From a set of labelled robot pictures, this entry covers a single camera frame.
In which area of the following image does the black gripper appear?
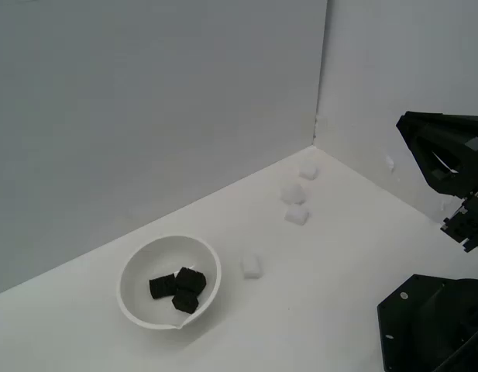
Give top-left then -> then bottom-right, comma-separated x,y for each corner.
396,111 -> 478,253

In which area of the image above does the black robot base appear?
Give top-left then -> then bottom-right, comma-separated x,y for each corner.
377,274 -> 478,372

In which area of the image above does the small white foam cube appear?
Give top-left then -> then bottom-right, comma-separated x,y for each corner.
280,181 -> 306,205
284,204 -> 311,226
298,160 -> 319,181
240,253 -> 263,280

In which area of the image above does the white bowl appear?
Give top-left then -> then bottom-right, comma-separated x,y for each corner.
118,234 -> 223,331

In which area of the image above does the small black foam box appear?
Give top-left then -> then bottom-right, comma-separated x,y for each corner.
174,266 -> 207,296
148,273 -> 177,301
171,289 -> 200,315

